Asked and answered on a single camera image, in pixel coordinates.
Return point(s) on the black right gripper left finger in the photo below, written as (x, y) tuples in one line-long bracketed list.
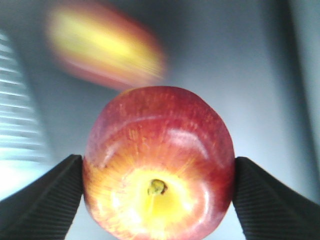
[(46, 208)]

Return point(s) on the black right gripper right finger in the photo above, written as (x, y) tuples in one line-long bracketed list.
[(269, 210)]

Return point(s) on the light blue plastic basket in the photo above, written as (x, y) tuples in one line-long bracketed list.
[(22, 135)]

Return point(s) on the dark red apple front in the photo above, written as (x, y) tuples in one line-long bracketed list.
[(159, 165)]

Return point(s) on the dark red apple edge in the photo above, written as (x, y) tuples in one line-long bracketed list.
[(97, 43)]

